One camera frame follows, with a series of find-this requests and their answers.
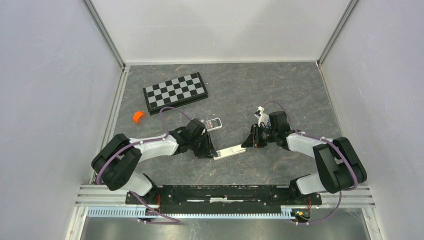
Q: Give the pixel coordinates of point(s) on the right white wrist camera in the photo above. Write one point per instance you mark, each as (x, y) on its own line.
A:
(262, 117)

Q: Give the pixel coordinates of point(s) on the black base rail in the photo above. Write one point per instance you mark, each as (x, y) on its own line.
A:
(227, 199)

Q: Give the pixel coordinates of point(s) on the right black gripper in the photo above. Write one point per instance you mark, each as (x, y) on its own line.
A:
(253, 139)

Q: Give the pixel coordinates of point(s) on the black white chessboard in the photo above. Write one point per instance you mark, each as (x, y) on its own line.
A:
(175, 93)

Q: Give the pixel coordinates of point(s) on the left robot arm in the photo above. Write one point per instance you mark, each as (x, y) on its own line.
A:
(115, 164)

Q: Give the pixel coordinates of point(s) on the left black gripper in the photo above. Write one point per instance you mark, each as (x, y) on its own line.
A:
(208, 150)

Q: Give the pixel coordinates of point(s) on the slim white remote control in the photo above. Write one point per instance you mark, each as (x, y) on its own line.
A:
(230, 151)

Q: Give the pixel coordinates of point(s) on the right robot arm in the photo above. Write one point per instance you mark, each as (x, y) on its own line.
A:
(338, 165)

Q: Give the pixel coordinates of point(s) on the white toothed cable duct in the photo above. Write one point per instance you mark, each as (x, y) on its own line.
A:
(142, 212)

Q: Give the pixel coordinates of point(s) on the white remote with buttons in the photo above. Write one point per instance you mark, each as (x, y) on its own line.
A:
(213, 124)

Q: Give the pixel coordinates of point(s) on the orange plastic cup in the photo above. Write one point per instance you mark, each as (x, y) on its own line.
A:
(138, 117)

